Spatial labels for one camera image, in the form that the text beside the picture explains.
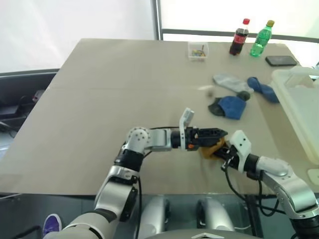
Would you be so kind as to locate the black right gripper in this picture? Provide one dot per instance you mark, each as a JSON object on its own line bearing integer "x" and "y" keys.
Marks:
{"x": 230, "y": 156}

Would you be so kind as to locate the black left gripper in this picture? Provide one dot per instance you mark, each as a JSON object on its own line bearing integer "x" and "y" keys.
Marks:
{"x": 192, "y": 137}

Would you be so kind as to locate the yellow-brown cloth item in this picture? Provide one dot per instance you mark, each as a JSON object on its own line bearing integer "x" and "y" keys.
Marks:
{"x": 208, "y": 152}

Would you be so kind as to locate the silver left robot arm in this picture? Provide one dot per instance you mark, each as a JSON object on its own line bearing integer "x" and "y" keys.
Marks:
{"x": 139, "y": 142}

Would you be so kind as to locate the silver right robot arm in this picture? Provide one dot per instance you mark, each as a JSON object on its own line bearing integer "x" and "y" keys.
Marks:
{"x": 286, "y": 179}

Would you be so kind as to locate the clear plastic box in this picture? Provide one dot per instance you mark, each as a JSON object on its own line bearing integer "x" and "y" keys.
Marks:
{"x": 198, "y": 51}

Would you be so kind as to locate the white plastic bin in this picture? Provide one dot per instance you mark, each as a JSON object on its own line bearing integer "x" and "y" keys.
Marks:
{"x": 296, "y": 104}

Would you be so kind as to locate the blue sock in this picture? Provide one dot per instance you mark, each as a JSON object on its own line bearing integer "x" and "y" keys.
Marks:
{"x": 264, "y": 88}
{"x": 233, "y": 107}

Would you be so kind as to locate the grey white sock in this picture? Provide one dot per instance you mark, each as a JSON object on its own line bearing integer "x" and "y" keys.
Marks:
{"x": 230, "y": 82}

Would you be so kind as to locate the black table leg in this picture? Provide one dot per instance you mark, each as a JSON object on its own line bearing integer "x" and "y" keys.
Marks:
{"x": 254, "y": 216}

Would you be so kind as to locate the cola bottle red cap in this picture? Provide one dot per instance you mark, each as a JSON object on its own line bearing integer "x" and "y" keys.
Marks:
{"x": 238, "y": 39}

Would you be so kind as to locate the black smartphone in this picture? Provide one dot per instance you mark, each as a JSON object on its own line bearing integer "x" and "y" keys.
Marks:
{"x": 280, "y": 60}

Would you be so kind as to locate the green bottle yellow cap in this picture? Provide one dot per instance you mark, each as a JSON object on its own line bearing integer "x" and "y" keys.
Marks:
{"x": 260, "y": 39}

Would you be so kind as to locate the small red grey device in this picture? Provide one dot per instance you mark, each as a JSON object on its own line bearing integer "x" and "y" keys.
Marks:
{"x": 38, "y": 95}

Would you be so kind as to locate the purple shoe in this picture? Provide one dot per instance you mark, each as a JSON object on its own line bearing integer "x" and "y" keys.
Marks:
{"x": 52, "y": 225}

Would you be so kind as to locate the dark grey side desk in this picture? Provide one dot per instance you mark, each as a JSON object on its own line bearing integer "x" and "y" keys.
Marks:
{"x": 17, "y": 87}

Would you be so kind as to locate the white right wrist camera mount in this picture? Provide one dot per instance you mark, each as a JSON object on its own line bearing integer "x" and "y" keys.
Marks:
{"x": 241, "y": 144}

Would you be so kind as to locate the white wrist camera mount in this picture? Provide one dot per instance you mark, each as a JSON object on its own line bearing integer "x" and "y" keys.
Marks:
{"x": 185, "y": 119}
{"x": 241, "y": 144}

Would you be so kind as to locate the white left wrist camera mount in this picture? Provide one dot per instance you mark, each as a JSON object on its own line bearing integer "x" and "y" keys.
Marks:
{"x": 185, "y": 119}

